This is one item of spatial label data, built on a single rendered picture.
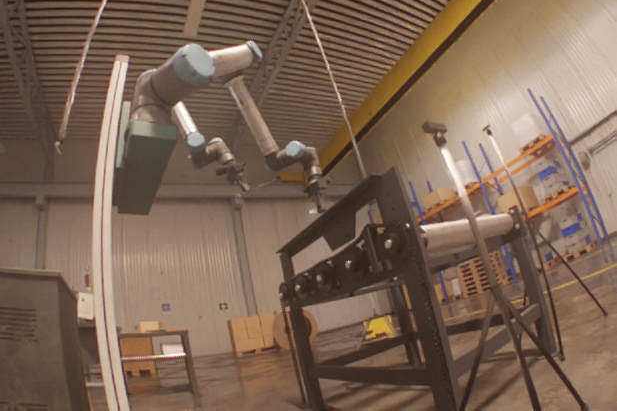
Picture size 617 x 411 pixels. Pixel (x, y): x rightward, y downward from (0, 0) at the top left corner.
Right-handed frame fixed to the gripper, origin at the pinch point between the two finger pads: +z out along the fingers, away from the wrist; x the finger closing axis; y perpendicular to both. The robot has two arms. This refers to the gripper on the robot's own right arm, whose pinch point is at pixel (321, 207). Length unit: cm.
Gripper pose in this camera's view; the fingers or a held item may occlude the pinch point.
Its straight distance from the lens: 165.6
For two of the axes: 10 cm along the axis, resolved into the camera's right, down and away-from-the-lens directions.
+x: 4.2, -4.6, -7.8
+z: 2.1, 8.9, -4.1
